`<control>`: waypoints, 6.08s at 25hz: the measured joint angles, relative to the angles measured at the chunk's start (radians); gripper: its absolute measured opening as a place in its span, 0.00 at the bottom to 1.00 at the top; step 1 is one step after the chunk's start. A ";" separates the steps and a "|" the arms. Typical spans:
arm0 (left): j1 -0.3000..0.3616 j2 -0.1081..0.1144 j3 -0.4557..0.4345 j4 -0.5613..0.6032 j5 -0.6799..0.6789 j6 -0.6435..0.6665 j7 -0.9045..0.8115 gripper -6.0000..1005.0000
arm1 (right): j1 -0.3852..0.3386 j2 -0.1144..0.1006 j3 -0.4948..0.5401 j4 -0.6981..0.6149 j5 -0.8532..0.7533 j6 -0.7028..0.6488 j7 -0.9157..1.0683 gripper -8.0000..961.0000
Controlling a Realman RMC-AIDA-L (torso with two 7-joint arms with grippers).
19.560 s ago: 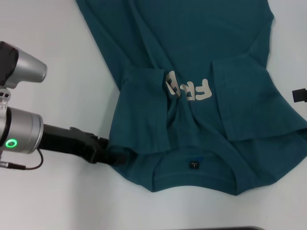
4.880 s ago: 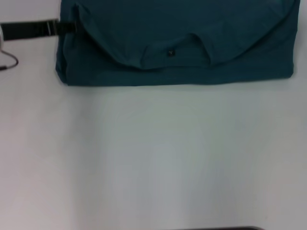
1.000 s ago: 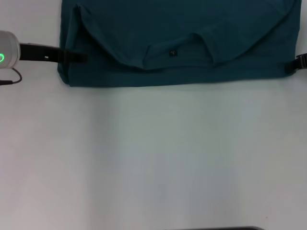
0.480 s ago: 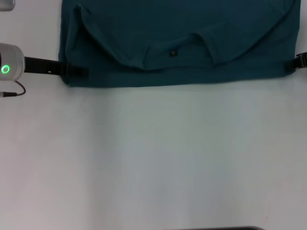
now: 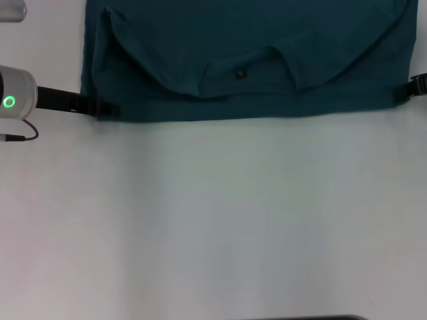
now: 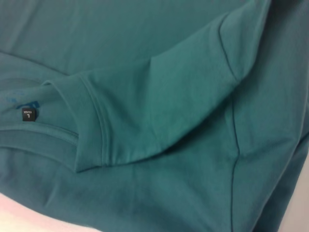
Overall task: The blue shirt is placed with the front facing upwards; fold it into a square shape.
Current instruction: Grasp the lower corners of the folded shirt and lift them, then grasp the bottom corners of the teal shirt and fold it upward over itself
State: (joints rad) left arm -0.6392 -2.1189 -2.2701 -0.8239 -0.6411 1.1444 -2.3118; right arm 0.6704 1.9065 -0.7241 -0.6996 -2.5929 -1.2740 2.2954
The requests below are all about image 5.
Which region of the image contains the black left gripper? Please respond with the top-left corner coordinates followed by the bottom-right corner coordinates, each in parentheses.
top-left (35, 85), bottom-right (121, 118)

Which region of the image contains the teal t-shirt with cream letters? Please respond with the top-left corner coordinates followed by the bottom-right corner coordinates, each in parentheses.
top-left (80, 0), bottom-right (420, 123)

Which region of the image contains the grey left arm cable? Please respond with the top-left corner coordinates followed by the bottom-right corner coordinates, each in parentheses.
top-left (0, 119), bottom-right (39, 143)

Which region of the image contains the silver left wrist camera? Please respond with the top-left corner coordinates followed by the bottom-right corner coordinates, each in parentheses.
top-left (0, 0), bottom-right (28, 23)

